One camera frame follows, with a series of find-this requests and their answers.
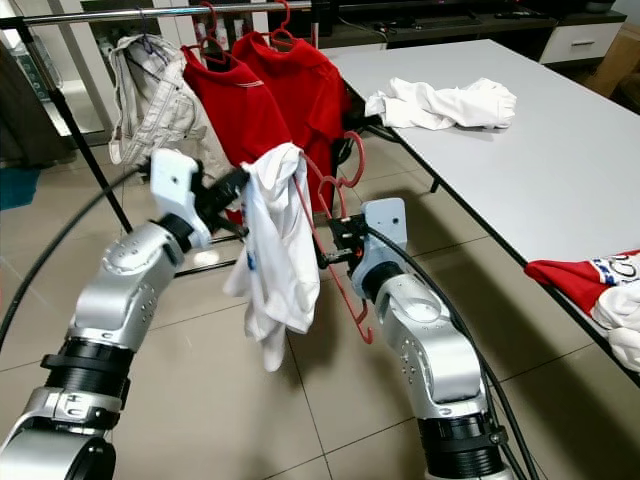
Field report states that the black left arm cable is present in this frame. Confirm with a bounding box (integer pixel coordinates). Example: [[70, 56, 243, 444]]
[[0, 163, 153, 343]]

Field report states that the teal floor mat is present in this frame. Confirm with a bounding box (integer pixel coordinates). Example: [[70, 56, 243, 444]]
[[0, 167, 28, 213]]

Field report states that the black clothes rack silver rod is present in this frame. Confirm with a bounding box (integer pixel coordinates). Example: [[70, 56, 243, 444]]
[[0, 0, 341, 279]]

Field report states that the white shirt small logo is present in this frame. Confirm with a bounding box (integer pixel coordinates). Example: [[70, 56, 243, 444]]
[[222, 143, 324, 374]]

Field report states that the dark low tv cabinet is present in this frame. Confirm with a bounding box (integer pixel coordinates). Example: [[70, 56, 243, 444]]
[[310, 0, 640, 51]]

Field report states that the white table black frame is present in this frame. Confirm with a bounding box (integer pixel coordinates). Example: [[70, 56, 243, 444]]
[[322, 38, 640, 389]]

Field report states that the plain cardboard box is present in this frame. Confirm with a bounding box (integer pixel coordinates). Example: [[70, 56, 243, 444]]
[[582, 22, 640, 101]]

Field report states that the red white printed shirt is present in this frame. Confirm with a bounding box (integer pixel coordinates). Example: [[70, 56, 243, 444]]
[[524, 250, 640, 318]]

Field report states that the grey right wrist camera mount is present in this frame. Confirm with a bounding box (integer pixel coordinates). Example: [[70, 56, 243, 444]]
[[358, 197, 409, 303]]

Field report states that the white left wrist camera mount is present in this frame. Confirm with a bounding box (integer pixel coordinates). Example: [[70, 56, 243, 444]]
[[149, 147, 213, 253]]

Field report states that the red polo shirt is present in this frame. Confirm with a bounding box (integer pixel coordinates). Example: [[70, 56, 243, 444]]
[[180, 44, 293, 186], [230, 30, 353, 169]]

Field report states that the white drawer unit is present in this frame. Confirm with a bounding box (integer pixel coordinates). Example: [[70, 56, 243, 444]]
[[538, 22, 613, 67]]

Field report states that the dark grey curtain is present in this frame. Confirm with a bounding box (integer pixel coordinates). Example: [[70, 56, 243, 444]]
[[0, 40, 63, 171]]

